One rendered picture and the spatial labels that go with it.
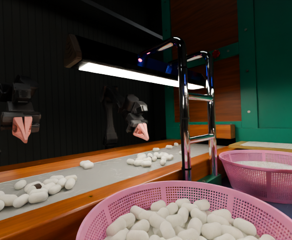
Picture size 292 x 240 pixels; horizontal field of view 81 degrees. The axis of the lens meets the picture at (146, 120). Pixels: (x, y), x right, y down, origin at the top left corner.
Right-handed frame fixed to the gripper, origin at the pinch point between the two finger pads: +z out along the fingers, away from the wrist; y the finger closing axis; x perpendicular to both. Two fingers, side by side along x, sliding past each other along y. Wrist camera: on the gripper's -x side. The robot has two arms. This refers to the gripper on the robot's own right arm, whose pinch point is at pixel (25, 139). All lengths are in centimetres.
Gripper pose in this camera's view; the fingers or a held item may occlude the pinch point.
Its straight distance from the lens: 61.5
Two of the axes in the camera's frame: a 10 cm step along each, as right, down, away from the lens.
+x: -4.2, 7.8, 4.7
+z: 5.5, 6.3, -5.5
